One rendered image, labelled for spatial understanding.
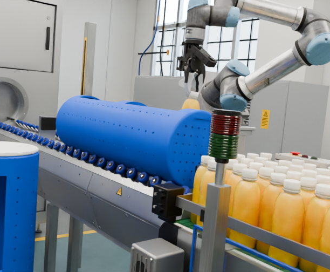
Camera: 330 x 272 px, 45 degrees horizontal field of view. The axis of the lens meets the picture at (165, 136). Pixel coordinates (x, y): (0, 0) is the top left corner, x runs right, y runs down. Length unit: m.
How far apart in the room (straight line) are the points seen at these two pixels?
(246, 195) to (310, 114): 2.29
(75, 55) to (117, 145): 5.25
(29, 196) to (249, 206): 0.82
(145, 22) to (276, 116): 4.38
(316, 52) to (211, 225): 0.94
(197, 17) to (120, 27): 5.67
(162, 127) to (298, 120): 1.93
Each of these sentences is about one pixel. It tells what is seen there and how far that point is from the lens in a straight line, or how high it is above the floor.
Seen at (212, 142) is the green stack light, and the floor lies 1.19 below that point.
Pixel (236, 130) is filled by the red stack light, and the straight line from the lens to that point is 0.84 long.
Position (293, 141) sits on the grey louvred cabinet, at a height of 1.00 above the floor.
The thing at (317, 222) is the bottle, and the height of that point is 1.02.
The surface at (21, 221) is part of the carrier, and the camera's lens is 1.54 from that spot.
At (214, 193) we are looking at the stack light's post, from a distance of 0.86.
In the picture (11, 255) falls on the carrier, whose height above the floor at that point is 0.67.
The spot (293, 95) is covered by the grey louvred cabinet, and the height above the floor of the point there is 1.34.
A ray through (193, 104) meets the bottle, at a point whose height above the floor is 1.25.
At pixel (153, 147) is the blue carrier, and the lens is 1.39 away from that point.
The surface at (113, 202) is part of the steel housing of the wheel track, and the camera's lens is 1.63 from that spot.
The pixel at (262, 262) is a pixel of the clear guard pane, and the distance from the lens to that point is 0.95.
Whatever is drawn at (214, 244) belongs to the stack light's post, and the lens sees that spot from 0.89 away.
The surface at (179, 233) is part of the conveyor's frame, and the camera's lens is 1.19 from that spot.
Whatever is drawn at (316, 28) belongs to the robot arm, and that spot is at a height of 1.57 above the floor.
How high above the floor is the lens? 1.29
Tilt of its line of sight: 6 degrees down
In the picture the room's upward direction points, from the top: 5 degrees clockwise
